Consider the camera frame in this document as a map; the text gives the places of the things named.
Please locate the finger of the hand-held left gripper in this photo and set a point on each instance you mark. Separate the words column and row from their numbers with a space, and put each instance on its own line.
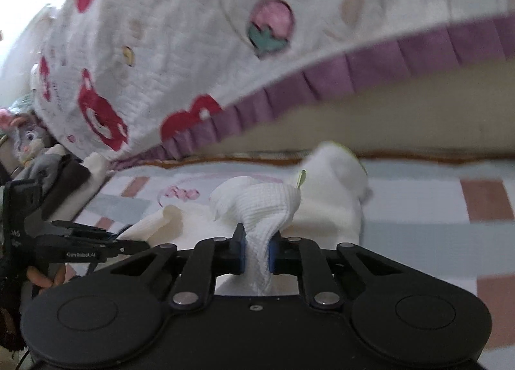
column 128, row 248
column 80, row 230

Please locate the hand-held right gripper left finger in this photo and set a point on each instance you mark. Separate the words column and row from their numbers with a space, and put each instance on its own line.
column 240, row 249

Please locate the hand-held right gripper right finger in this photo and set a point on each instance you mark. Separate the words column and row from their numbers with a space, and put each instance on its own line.
column 273, row 253

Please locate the cream waffle-knit garment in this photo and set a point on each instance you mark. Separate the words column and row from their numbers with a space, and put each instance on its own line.
column 261, row 201

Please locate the person's left hand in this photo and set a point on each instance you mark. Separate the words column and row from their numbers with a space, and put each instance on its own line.
column 40, row 278

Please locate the dark brown garment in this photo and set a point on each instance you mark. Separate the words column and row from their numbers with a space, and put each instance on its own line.
column 68, row 185

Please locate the grey knit sweater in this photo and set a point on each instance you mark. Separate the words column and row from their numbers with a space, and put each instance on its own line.
column 48, row 165

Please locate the cream folded garment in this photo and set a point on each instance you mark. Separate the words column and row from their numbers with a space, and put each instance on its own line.
column 94, row 177

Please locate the grey rabbit plush toy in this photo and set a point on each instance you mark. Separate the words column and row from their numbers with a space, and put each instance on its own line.
column 28, row 136

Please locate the checked dog print rug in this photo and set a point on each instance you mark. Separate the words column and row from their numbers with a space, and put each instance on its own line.
column 422, row 209

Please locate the beige bed base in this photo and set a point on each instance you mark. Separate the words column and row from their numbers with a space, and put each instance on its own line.
column 402, row 112

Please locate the bear print quilt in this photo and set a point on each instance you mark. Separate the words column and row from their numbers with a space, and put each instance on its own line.
column 201, row 32

